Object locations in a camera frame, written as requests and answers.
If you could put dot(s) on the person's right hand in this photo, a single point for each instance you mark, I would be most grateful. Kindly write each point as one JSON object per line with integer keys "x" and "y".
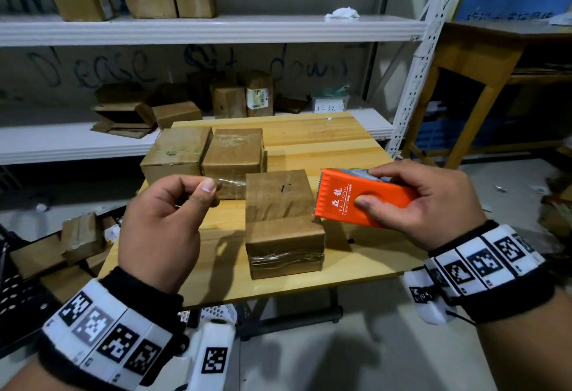
{"x": 442, "y": 207}

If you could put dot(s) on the person's left hand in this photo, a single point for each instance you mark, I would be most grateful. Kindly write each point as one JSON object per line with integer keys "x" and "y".
{"x": 156, "y": 234}

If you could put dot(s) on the person's left thumb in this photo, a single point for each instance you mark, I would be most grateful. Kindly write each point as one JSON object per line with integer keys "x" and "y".
{"x": 201, "y": 194}

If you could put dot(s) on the person's right thumb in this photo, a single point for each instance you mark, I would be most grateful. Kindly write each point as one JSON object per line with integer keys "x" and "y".
{"x": 377, "y": 204}

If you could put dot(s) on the orange cutter box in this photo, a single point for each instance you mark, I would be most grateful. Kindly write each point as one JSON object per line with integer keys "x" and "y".
{"x": 339, "y": 196}

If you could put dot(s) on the person's right forearm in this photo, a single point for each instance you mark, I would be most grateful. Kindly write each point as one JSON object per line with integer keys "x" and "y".
{"x": 531, "y": 346}

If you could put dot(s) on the taped brown cardboard box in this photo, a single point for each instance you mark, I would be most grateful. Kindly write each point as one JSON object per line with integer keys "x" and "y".
{"x": 232, "y": 153}
{"x": 176, "y": 149}
{"x": 281, "y": 225}

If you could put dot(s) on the cluster of shelf cardboard boxes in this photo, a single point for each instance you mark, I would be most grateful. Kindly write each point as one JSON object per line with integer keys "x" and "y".
{"x": 178, "y": 111}

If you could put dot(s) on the small white handwritten box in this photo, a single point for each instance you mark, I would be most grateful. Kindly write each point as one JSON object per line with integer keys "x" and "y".
{"x": 330, "y": 103}

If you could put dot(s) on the right marker wristband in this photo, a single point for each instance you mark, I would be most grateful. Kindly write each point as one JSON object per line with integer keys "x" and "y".
{"x": 487, "y": 265}

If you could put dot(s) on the marker wristband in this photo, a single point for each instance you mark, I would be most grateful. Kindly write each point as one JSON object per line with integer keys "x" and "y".
{"x": 107, "y": 332}
{"x": 487, "y": 265}

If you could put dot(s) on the crushed small cardboard box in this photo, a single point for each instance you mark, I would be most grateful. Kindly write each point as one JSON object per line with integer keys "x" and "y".
{"x": 82, "y": 236}

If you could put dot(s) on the black table base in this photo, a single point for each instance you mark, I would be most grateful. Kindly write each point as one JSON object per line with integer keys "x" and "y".
{"x": 290, "y": 317}

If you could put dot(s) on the white metal shelving unit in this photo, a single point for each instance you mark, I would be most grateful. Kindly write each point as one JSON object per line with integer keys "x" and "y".
{"x": 201, "y": 28}

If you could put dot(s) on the left marker wristband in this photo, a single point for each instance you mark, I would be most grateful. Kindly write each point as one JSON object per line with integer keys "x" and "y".
{"x": 107, "y": 332}

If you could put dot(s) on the flattened cardboard pile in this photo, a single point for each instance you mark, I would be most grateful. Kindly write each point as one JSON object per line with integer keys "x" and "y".
{"x": 40, "y": 261}

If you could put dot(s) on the wooden desk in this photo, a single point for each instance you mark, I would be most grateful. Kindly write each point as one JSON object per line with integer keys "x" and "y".
{"x": 482, "y": 60}

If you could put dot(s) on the crumpled white tissue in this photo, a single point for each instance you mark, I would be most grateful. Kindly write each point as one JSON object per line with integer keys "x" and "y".
{"x": 342, "y": 14}

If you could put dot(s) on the black plastic crate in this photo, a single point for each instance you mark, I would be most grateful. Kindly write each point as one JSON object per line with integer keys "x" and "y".
{"x": 18, "y": 301}

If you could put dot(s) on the blue board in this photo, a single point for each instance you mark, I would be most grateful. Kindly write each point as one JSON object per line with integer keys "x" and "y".
{"x": 509, "y": 1}

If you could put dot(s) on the white paper sheet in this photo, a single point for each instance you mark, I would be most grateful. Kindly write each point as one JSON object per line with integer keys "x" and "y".
{"x": 561, "y": 18}

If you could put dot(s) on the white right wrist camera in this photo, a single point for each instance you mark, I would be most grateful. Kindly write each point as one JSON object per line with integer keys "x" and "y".
{"x": 424, "y": 294}

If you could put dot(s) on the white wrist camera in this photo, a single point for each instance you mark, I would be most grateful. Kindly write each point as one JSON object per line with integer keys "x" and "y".
{"x": 424, "y": 294}
{"x": 214, "y": 355}

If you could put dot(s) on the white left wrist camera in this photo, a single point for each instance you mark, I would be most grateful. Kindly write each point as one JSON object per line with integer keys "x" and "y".
{"x": 214, "y": 355}

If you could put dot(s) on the dark wall pipe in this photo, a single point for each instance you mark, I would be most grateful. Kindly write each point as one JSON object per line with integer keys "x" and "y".
{"x": 380, "y": 24}

